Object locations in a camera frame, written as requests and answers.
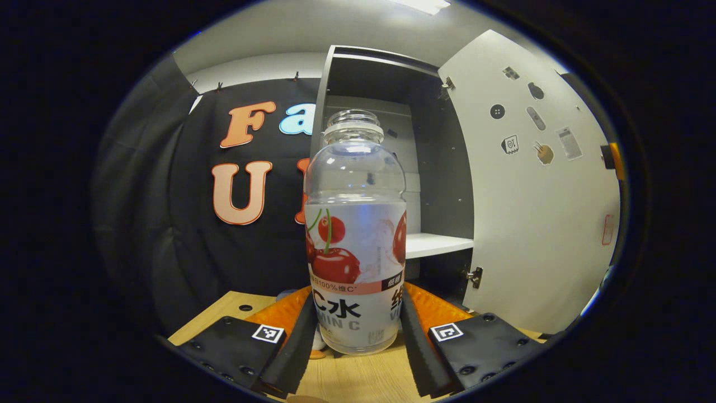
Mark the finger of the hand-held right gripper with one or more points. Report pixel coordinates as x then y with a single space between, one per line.
615 162

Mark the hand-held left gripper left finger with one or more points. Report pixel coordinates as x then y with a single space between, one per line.
296 358

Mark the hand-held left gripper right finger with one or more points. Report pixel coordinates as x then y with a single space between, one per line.
419 358

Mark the beige cabinet door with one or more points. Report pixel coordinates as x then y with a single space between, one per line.
537 235

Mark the clear bottle with cherry label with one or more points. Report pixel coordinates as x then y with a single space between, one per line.
355 252

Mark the metal door hinge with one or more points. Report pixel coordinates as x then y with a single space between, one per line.
475 276
447 85

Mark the white cabinet shelf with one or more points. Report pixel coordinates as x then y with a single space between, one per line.
436 244

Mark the grey cabinet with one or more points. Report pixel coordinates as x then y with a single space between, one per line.
436 184

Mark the penguin plush toy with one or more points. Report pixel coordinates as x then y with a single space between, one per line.
318 354

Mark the black backdrop cloth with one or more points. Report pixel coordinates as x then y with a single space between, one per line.
168 224

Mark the wide ceiling light panel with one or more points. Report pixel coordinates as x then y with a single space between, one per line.
422 4

